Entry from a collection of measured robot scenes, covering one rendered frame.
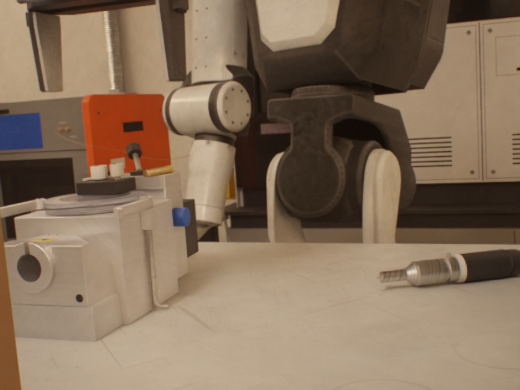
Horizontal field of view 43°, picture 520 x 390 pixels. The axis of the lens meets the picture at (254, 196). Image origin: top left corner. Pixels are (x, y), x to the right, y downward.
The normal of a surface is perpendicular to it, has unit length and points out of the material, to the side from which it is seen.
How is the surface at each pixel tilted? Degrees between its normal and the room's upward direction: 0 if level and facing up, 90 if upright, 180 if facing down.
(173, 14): 90
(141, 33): 90
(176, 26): 90
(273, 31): 81
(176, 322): 0
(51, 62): 90
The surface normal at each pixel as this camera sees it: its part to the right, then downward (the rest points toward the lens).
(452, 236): -0.35, 0.14
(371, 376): -0.07, -0.99
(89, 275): 0.95, -0.02
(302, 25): -0.63, -0.01
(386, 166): 0.85, 0.01
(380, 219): 0.22, 0.06
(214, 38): -0.10, 0.00
